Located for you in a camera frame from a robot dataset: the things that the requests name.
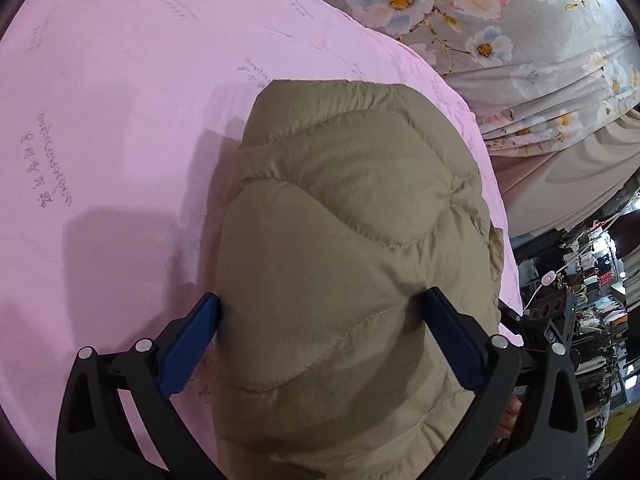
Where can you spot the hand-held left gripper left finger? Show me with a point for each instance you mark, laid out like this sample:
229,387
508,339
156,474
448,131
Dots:
192,345

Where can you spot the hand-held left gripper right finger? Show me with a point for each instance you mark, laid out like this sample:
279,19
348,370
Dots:
455,340

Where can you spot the khaki quilted jacket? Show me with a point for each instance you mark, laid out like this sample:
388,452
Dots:
350,210

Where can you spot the person's right hand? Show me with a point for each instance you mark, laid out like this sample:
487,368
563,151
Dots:
510,417

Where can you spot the black speaker box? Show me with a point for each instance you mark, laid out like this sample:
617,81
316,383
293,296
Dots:
547,308

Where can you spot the cluttered shelves of goods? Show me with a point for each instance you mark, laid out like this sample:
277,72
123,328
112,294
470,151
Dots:
600,280

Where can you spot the beige bed skirt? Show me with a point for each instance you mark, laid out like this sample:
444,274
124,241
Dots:
560,185

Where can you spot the pink bed sheet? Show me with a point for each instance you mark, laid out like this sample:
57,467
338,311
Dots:
125,110

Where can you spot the grey floral bed sheet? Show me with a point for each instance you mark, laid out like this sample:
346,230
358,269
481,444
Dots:
450,20

